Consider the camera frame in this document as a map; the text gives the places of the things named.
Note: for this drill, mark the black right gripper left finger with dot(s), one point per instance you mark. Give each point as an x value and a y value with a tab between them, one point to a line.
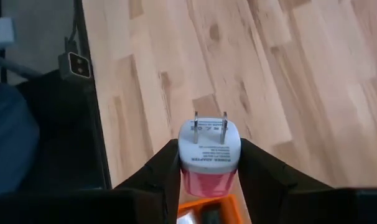
154	193

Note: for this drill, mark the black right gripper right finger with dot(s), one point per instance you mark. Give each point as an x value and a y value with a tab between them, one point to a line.
269	193

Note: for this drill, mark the pink white USB charger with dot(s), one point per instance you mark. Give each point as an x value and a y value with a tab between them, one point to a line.
208	149

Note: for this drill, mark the orange plastic basket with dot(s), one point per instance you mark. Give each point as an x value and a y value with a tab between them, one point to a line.
229	202

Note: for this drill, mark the person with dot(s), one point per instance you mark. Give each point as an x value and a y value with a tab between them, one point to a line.
11	140

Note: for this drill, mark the table-level camera box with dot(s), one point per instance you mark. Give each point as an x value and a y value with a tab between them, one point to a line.
78	65

